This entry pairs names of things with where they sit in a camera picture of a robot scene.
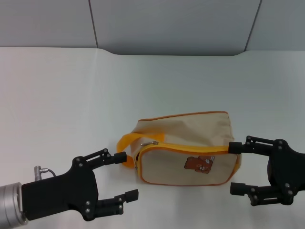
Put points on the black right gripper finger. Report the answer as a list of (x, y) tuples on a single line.
[(252, 146), (259, 192)]

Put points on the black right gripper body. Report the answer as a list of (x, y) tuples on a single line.
[(286, 171)]

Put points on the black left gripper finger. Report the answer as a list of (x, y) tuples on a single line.
[(104, 158), (112, 205)]

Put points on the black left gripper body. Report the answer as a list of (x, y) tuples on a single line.
[(62, 193)]

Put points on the beige food bag orange trim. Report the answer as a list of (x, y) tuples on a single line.
[(178, 164)]

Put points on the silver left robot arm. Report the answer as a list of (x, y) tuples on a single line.
[(10, 205)]

